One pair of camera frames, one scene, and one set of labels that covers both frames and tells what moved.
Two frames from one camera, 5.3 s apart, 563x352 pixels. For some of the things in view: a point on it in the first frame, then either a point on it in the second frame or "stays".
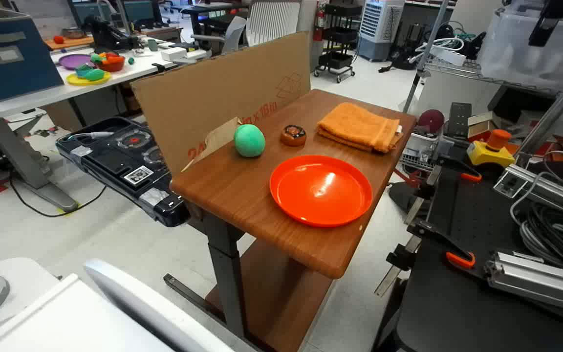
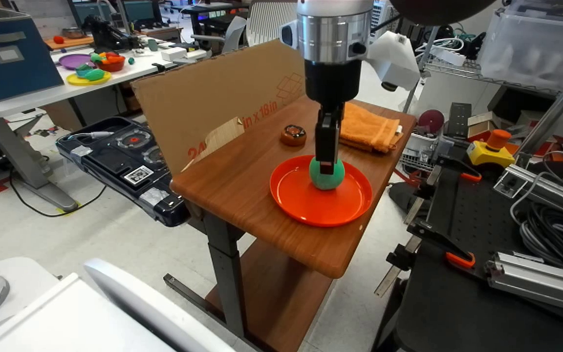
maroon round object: [430, 121] stays
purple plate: [74, 60] stays
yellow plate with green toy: [87, 74] stays
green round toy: [248, 138] → [326, 179]
